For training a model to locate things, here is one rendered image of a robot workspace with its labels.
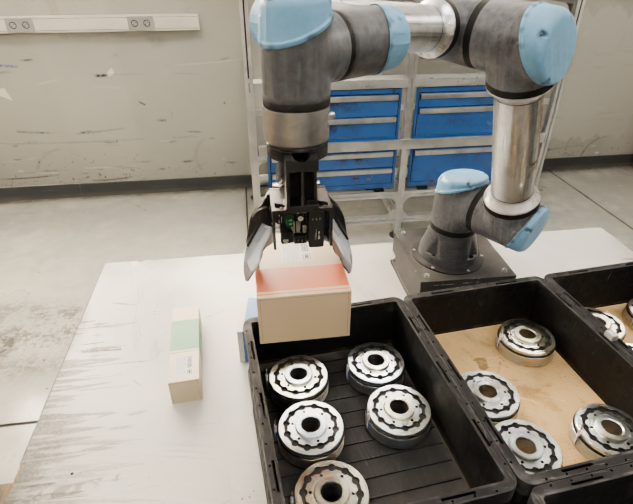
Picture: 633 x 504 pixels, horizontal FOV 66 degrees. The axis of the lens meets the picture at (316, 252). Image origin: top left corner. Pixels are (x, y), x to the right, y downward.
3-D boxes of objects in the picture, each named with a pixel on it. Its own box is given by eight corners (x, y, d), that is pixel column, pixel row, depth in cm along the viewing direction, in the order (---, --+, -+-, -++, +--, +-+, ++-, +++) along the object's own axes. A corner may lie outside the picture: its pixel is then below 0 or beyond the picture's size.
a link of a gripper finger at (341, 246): (354, 292, 65) (316, 246, 60) (346, 268, 70) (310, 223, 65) (374, 280, 64) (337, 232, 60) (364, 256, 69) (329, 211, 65)
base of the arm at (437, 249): (415, 237, 135) (420, 205, 130) (469, 239, 135) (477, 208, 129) (422, 269, 123) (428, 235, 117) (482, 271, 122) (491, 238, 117)
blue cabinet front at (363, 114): (269, 194, 274) (263, 92, 245) (392, 186, 283) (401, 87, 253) (269, 196, 272) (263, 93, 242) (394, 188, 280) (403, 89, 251)
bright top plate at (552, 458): (475, 430, 75) (476, 427, 75) (531, 415, 77) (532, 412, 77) (516, 489, 67) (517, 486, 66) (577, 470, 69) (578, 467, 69)
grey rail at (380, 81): (245, 88, 249) (244, 79, 246) (554, 78, 269) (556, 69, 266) (245, 93, 241) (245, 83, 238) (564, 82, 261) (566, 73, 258)
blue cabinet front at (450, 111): (406, 185, 284) (416, 87, 254) (522, 179, 292) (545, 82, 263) (407, 187, 281) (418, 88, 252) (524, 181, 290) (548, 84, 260)
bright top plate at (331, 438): (276, 406, 79) (276, 403, 79) (337, 399, 80) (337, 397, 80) (280, 461, 70) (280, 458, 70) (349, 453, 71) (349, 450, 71)
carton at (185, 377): (176, 328, 119) (172, 308, 116) (202, 324, 120) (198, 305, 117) (172, 404, 99) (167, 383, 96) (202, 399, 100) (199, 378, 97)
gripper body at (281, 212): (271, 255, 58) (266, 159, 52) (267, 221, 65) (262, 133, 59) (334, 250, 59) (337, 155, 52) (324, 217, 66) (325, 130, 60)
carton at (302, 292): (256, 275, 77) (252, 235, 73) (330, 270, 79) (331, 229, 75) (260, 344, 64) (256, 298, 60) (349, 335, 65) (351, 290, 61)
